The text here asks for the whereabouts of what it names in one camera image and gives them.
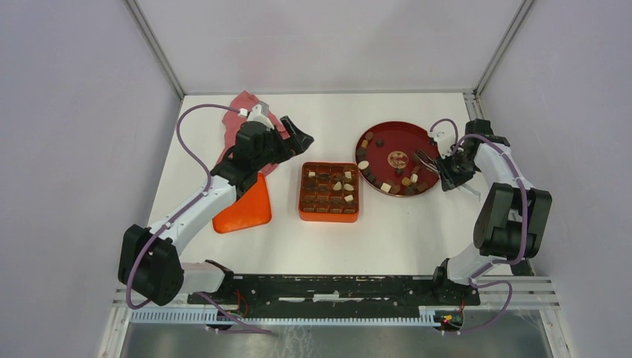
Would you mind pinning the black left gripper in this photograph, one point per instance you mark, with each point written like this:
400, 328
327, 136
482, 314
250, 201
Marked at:
298, 143

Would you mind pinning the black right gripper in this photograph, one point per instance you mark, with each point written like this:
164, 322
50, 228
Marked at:
449, 180

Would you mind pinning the silver white-handled tongs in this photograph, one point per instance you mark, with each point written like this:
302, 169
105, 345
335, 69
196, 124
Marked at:
431, 164

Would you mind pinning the orange chocolate box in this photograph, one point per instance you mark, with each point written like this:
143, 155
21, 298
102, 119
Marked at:
318, 202

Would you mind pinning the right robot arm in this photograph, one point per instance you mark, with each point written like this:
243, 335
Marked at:
513, 216

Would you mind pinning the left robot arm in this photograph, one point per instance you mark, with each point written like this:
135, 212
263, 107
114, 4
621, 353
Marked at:
150, 256

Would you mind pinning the white round chocolate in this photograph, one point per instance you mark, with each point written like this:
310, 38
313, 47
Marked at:
363, 165

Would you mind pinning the white block chocolate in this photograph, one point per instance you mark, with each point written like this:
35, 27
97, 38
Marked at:
385, 187

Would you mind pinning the pink cloth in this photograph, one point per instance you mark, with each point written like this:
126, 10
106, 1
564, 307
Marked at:
232, 121

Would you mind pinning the red round plate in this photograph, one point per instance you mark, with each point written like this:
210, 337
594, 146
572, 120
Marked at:
389, 148

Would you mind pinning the orange box lid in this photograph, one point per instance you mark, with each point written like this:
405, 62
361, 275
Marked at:
251, 210

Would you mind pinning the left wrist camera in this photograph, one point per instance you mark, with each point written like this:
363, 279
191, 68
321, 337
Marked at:
259, 113

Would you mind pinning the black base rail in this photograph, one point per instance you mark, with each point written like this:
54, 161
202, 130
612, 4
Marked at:
330, 296

